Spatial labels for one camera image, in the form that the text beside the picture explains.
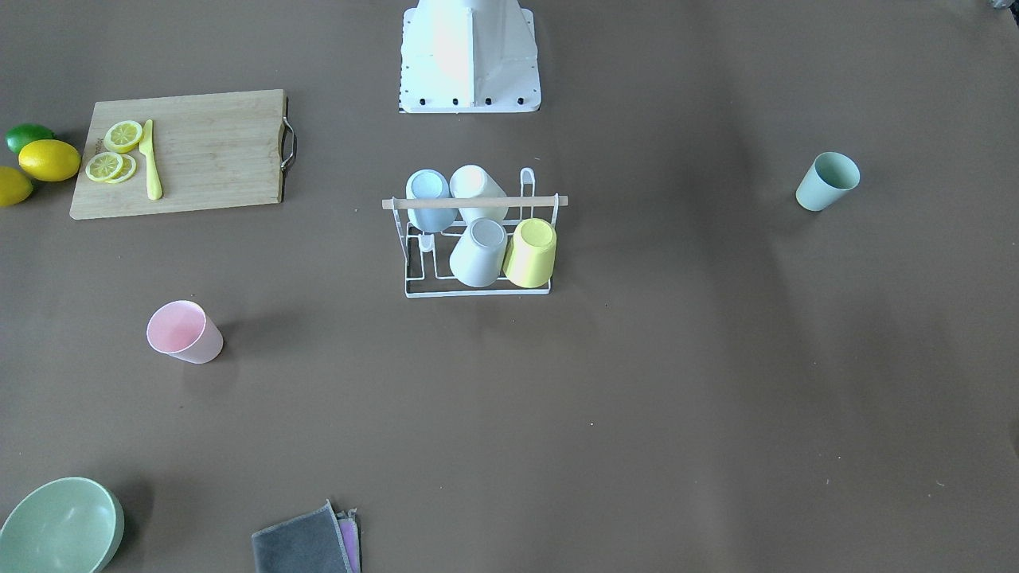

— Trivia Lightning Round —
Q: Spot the pink cup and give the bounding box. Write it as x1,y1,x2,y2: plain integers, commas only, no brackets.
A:
146,300,224,364

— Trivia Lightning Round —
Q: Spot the mint green cup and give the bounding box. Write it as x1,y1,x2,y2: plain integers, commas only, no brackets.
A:
795,151,861,212

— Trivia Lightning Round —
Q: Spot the yellow cup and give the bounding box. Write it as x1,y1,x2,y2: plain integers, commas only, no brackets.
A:
503,218,557,289

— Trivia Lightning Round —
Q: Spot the grey cup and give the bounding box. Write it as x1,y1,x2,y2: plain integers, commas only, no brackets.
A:
449,217,507,287

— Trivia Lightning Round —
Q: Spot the white cup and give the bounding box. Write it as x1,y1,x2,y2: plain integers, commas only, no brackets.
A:
449,166,510,224

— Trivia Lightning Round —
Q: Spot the light blue cup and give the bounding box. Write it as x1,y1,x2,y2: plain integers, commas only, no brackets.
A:
405,168,459,233

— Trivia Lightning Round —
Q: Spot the purple cloth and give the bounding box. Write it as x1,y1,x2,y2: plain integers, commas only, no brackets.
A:
335,509,361,573

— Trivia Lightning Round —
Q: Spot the bamboo cutting board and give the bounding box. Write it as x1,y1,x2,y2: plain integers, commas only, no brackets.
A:
70,88,292,219

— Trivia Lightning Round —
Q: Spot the grey folded cloth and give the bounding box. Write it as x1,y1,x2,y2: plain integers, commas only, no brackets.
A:
252,503,347,572

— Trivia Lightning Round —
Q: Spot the yellow plastic knife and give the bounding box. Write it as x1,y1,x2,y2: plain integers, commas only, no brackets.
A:
139,119,163,201

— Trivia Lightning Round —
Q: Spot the lemon slice lower back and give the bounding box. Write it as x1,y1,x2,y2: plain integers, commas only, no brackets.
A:
106,154,138,184

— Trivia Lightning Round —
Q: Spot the lemon slice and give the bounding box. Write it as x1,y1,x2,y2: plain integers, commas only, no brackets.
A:
84,151,125,183
103,120,143,154
106,154,138,184

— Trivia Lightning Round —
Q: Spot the lemon slice upper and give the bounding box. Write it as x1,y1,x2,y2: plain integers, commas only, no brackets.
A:
103,120,143,154

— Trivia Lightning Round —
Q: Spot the lemon slice lower front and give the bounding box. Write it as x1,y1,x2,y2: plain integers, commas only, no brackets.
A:
84,151,125,183

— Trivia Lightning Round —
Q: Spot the yellow lemon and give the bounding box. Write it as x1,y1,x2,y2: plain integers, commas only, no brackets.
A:
18,140,81,183
0,166,33,208

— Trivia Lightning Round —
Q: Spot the green bowl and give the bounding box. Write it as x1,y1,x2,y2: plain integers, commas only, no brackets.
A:
1,477,125,572

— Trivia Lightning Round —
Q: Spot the green lime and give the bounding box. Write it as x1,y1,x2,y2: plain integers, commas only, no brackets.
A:
5,123,55,155

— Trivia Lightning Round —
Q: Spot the white wire cup rack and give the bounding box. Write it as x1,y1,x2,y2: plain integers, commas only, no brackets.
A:
382,167,570,298

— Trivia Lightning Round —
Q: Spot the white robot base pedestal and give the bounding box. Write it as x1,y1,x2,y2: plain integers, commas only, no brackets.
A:
398,1,542,114

